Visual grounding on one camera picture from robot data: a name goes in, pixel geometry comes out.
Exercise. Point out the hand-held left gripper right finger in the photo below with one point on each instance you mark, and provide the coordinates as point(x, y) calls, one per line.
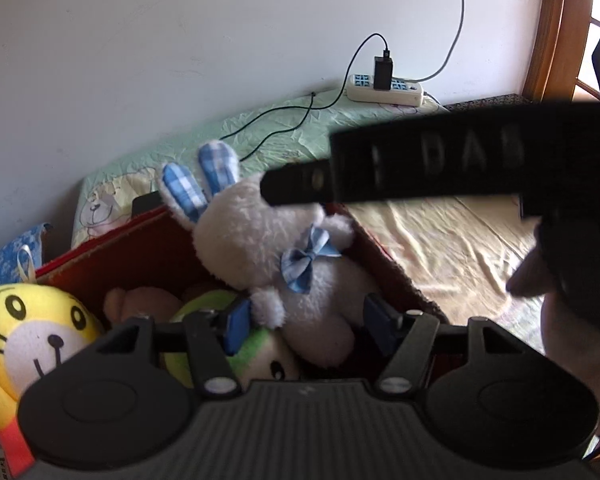
point(380, 326)

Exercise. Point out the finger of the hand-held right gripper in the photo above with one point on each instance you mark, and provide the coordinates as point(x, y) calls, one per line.
point(430, 160)

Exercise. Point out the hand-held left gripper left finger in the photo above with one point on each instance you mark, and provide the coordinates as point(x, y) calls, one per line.
point(237, 321)

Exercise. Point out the green plush toy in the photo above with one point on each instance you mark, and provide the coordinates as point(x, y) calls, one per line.
point(200, 306)

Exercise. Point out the white rabbit plush checked ears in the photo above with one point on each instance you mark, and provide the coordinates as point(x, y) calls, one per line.
point(240, 230)

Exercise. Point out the purple teddy bear plush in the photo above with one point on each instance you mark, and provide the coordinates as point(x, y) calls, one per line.
point(140, 305)

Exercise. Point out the red cardboard box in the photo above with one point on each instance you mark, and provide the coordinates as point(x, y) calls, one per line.
point(130, 260)

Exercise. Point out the person's right hand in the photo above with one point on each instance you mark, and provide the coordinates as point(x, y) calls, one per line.
point(570, 345)

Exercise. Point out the white power strip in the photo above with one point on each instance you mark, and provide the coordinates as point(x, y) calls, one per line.
point(405, 93)

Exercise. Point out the brown patterned cloth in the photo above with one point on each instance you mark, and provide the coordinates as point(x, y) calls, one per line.
point(490, 101)

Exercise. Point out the cream bed sheet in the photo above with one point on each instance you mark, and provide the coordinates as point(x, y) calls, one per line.
point(445, 245)

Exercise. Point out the black charger plug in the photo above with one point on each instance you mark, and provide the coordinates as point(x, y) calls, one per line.
point(383, 72)

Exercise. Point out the black phone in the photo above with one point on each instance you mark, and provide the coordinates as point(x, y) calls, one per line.
point(145, 204)

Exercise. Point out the yellow tiger plush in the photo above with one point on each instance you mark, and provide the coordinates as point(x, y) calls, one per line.
point(25, 330)

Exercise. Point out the wooden window frame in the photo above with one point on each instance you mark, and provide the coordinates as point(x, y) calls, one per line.
point(550, 25)

